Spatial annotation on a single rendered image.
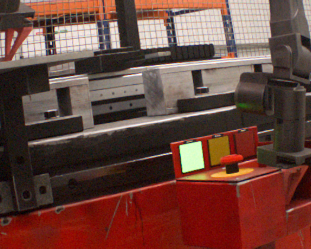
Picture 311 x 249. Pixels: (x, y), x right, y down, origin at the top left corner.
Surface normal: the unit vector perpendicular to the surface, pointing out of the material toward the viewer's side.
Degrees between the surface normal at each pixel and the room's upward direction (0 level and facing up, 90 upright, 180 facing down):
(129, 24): 90
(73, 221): 90
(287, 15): 67
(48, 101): 90
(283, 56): 79
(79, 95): 90
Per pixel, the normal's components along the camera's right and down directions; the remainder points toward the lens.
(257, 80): -0.62, -0.06
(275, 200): 0.58, -0.04
